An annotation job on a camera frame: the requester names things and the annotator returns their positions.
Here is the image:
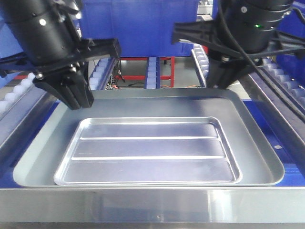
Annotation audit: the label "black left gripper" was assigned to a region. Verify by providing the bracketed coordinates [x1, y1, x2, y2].
[0, 0, 121, 110]

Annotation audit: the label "far blue bin background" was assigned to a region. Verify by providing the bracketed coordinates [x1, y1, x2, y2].
[80, 0, 199, 57]

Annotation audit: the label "white roller rail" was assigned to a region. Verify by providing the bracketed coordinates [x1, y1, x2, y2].
[191, 44, 209, 87]
[144, 57, 161, 89]
[88, 58, 116, 91]

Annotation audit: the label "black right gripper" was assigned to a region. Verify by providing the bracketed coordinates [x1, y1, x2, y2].
[171, 0, 305, 89]

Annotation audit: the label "left white roller rail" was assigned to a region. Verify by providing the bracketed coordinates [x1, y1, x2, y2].
[88, 58, 116, 91]

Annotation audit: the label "black cables on floor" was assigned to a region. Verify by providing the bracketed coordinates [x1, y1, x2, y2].
[104, 59, 146, 90]

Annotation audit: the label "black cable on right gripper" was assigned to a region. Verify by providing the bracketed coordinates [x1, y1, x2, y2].
[218, 0, 305, 125]

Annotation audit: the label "silver ribbed metal tray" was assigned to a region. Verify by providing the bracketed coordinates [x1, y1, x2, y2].
[54, 116, 243, 187]

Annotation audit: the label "red metal frame cart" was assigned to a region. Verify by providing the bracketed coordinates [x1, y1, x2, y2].
[114, 56, 175, 88]

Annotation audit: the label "far right roller rail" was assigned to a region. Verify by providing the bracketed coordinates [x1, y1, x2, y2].
[263, 58, 305, 107]

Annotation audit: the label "right white roller rail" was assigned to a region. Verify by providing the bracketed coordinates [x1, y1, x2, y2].
[191, 44, 209, 87]

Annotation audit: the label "far left roller rail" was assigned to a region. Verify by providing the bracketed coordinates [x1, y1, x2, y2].
[0, 73, 35, 115]

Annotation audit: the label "centre white roller rail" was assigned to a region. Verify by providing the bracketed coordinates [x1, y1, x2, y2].
[144, 57, 161, 89]

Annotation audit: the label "large grey tray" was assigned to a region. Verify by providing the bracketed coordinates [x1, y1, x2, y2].
[13, 88, 284, 187]

